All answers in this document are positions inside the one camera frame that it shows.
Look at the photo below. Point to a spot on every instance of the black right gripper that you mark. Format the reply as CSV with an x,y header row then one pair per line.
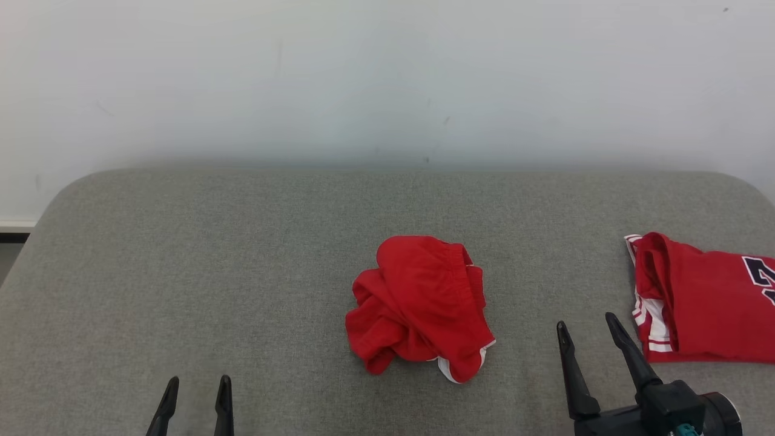
x,y
611,424

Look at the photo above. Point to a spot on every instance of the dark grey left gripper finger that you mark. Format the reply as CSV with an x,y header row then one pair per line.
x,y
163,412
224,412

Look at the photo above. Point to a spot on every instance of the red white sports jersey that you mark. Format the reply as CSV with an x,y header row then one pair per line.
x,y
708,309

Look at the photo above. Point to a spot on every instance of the red shorts white trim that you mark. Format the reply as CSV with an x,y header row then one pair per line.
x,y
424,303

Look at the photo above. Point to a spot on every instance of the grey fabric sofa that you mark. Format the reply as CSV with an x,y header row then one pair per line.
x,y
242,272

